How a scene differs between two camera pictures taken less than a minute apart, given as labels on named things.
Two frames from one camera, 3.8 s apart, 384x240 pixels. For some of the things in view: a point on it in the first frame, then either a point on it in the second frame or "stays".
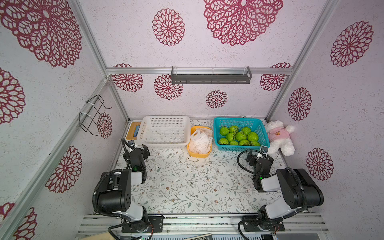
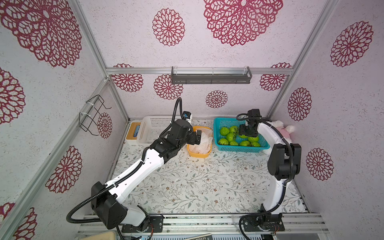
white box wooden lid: [133, 130] stays
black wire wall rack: [89, 121] stays
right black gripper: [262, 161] to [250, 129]
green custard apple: [224, 130] stays
